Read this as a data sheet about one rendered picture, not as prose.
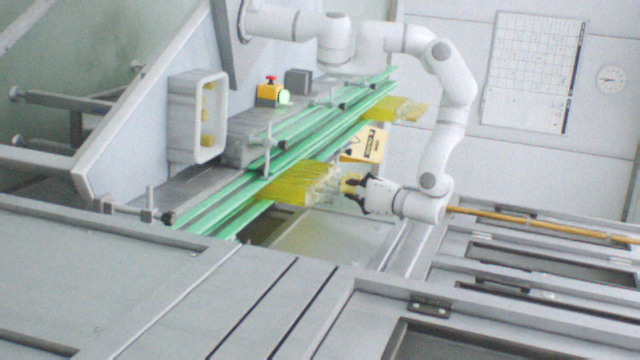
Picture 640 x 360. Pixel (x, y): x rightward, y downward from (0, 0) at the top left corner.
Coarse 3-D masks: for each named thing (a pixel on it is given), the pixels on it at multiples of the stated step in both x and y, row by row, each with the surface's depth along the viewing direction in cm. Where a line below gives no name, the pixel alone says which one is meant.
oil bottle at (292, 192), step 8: (272, 184) 208; (280, 184) 207; (288, 184) 207; (296, 184) 208; (304, 184) 208; (256, 192) 210; (264, 192) 209; (272, 192) 208; (280, 192) 208; (288, 192) 207; (296, 192) 206; (304, 192) 205; (312, 192) 205; (272, 200) 210; (280, 200) 208; (288, 200) 208; (296, 200) 207; (304, 200) 206; (312, 200) 206
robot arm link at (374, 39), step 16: (368, 32) 202; (384, 32) 202; (400, 32) 202; (368, 48) 203; (384, 48) 204; (400, 48) 203; (320, 64) 208; (336, 64) 207; (352, 64) 208; (368, 64) 206; (384, 64) 208
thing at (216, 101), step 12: (216, 84) 197; (228, 84) 197; (204, 96) 199; (216, 96) 198; (204, 108) 200; (216, 108) 199; (216, 120) 200; (204, 132) 202; (216, 132) 201; (216, 144) 201; (204, 156) 192
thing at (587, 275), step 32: (416, 192) 269; (256, 224) 226; (416, 224) 229; (448, 224) 237; (480, 224) 245; (512, 224) 248; (576, 224) 253; (608, 224) 253; (416, 256) 205; (448, 256) 217; (480, 256) 219; (512, 256) 221; (544, 256) 222; (576, 256) 225; (608, 256) 224; (480, 288) 197; (512, 288) 199; (544, 288) 200; (576, 288) 198; (608, 288) 204
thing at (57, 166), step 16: (48, 0) 219; (32, 16) 213; (16, 32) 208; (176, 32) 200; (0, 48) 203; (160, 48) 195; (128, 96) 181; (112, 112) 177; (96, 128) 173; (0, 144) 171; (0, 160) 169; (16, 160) 167; (32, 160) 166; (48, 160) 165; (64, 160) 165; (48, 176) 167; (64, 176) 165
